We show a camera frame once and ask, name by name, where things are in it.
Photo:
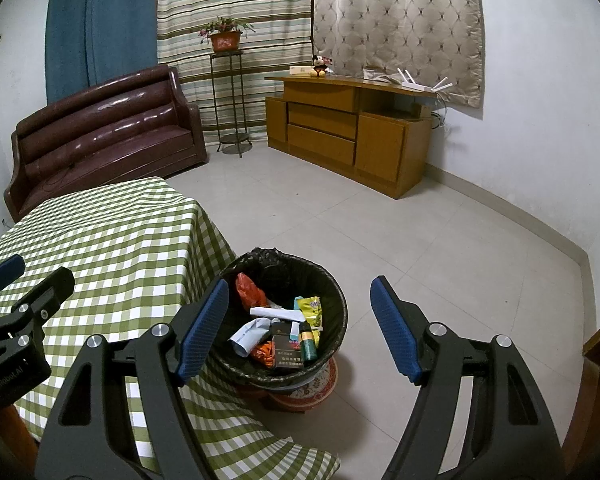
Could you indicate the wooden cabinet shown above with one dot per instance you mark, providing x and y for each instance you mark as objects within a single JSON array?
[{"x": 352, "y": 127}]

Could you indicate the blue curtain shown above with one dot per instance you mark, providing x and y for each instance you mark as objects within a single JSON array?
[{"x": 88, "y": 42}]

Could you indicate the teal white tube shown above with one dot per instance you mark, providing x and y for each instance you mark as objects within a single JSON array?
[{"x": 294, "y": 334}]

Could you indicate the potted plant terracotta pot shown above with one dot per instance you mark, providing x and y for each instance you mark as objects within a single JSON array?
[{"x": 224, "y": 33}]

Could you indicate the dark cigarette pack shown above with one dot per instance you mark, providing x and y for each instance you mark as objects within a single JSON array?
[{"x": 287, "y": 353}]

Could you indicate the red patterned basin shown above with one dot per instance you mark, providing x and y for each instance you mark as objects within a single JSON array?
[{"x": 311, "y": 395}]

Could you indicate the striped curtain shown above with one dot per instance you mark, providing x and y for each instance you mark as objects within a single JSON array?
[{"x": 281, "y": 40}]

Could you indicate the white wifi router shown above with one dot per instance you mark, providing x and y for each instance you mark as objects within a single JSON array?
[{"x": 405, "y": 79}]

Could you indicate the light blue sachet packet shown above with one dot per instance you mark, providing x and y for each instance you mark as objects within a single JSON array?
[{"x": 249, "y": 336}]

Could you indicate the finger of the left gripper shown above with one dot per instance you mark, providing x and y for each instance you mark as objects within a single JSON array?
[{"x": 10, "y": 270}]

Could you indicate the green checkered tablecloth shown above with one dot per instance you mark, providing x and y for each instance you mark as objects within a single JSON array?
[{"x": 139, "y": 251}]

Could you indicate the mickey mouse toy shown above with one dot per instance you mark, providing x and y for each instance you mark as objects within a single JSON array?
[{"x": 320, "y": 65}]

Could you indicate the green bottle yellow label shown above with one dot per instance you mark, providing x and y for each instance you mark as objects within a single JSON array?
[{"x": 306, "y": 342}]

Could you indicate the black metal plant stand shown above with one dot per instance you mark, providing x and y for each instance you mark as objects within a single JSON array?
[{"x": 235, "y": 75}]

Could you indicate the red plastic bag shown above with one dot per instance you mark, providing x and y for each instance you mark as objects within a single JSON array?
[{"x": 249, "y": 293}]

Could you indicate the beige quilted curtain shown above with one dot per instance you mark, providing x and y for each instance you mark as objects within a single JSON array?
[{"x": 432, "y": 39}]

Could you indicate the yellow wrapper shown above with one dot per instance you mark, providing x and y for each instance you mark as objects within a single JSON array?
[{"x": 311, "y": 308}]

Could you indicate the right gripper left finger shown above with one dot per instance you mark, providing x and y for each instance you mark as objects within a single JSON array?
[{"x": 120, "y": 413}]

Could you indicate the small box on cabinet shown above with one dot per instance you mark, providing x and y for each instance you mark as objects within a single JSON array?
[{"x": 305, "y": 71}]

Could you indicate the dark brown leather sofa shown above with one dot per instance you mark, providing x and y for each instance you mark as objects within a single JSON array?
[{"x": 134, "y": 126}]

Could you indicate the white milk powder box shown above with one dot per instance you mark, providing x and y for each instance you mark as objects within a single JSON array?
[{"x": 266, "y": 312}]

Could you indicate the wooden furniture at edge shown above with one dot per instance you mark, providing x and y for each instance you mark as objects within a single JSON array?
[{"x": 581, "y": 448}]

